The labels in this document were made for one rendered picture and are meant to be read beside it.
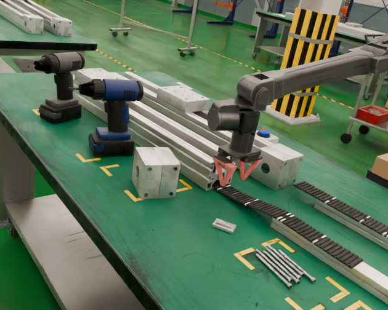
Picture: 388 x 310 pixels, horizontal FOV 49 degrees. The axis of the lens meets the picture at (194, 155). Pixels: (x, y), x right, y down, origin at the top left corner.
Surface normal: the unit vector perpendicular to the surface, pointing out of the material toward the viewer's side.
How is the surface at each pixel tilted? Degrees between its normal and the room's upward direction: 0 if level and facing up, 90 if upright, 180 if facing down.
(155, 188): 90
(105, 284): 0
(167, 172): 90
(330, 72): 87
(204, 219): 0
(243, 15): 90
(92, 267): 0
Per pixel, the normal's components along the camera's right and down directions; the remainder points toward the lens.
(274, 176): -0.74, 0.16
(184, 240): 0.17, -0.90
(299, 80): 0.42, 0.39
